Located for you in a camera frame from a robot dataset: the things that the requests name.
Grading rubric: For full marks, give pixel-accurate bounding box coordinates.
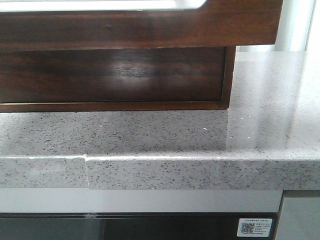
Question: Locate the dark wooden drawer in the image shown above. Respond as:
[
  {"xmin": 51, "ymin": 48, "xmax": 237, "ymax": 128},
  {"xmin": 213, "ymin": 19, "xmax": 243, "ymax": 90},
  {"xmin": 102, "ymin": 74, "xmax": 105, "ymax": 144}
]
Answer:
[{"xmin": 0, "ymin": 0, "xmax": 283, "ymax": 51}]

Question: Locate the dark wooden drawer cabinet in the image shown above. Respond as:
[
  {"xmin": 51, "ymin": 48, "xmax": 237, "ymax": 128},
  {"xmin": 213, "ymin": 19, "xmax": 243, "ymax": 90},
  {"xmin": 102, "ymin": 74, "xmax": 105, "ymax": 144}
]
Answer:
[{"xmin": 0, "ymin": 46, "xmax": 236, "ymax": 113}]

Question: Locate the white QR code sticker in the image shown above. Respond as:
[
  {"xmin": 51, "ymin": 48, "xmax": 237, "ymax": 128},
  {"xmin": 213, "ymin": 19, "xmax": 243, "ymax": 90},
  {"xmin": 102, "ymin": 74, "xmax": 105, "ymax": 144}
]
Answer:
[{"xmin": 237, "ymin": 218, "xmax": 273, "ymax": 238}]

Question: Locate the grey cabinet door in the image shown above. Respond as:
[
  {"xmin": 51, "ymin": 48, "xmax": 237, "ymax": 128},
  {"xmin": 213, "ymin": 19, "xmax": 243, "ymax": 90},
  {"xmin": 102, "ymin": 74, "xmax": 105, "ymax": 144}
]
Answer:
[{"xmin": 275, "ymin": 190, "xmax": 320, "ymax": 240}]

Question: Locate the black glass appliance front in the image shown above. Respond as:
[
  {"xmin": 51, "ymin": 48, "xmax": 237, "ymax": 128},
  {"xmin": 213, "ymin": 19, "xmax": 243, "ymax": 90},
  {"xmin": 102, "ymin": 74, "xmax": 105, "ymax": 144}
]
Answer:
[{"xmin": 0, "ymin": 212, "xmax": 278, "ymax": 240}]

